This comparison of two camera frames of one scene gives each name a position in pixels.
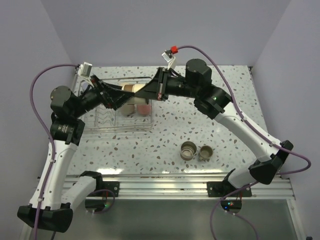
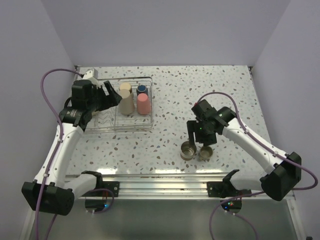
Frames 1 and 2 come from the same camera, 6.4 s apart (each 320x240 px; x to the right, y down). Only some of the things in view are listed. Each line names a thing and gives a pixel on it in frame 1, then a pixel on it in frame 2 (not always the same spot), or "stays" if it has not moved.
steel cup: (188, 150) stays
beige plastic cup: (129, 109) stays
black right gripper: (156, 89) to (192, 126)
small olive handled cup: (206, 152) stays
